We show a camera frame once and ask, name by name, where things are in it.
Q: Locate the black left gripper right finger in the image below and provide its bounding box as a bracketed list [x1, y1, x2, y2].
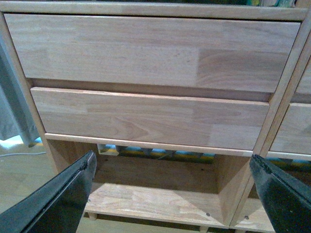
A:
[249, 154, 311, 233]

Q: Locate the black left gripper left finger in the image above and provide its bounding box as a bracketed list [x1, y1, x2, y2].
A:
[0, 150, 97, 233]

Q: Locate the right wooden shelf unit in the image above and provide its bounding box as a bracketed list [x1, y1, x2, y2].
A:
[233, 31, 311, 233]

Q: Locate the wooden shelf unit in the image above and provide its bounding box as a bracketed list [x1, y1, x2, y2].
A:
[233, 31, 311, 233]
[0, 0, 311, 232]

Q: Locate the left wooden shelf unit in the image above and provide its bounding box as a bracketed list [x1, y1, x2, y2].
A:
[0, 0, 311, 232]

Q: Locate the lower right wooden drawer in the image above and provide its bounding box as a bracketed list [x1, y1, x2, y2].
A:
[271, 103, 311, 154]

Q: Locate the wooden drawer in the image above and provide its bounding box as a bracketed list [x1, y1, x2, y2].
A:
[31, 87, 269, 150]
[291, 59, 311, 104]
[4, 14, 300, 92]
[271, 103, 311, 154]

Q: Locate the lower left wooden drawer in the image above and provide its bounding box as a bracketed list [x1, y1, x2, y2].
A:
[31, 87, 269, 150]

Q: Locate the upper right wooden drawer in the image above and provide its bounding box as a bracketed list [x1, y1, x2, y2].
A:
[291, 59, 311, 104]

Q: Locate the upper left wooden drawer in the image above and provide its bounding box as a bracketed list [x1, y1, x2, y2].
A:
[4, 14, 300, 92]

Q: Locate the thin green book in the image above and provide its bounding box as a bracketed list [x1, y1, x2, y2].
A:
[259, 0, 296, 8]

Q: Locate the green illustrated thick book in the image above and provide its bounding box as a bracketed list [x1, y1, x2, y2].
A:
[246, 0, 260, 6]

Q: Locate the white floor cable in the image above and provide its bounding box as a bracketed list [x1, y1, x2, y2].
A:
[0, 151, 46, 158]

